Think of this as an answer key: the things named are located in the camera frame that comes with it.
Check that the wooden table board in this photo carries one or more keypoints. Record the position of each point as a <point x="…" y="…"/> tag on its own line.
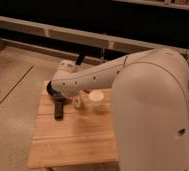
<point x="83" y="136"/>

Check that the grey metal rail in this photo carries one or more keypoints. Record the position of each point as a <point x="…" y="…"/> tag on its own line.
<point x="80" y="37"/>

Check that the white paper cup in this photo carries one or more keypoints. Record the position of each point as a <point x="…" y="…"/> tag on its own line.
<point x="96" y="97"/>

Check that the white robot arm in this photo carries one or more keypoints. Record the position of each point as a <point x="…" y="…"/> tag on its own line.
<point x="149" y="104"/>

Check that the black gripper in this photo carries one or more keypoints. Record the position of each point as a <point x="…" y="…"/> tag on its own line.
<point x="58" y="104"/>

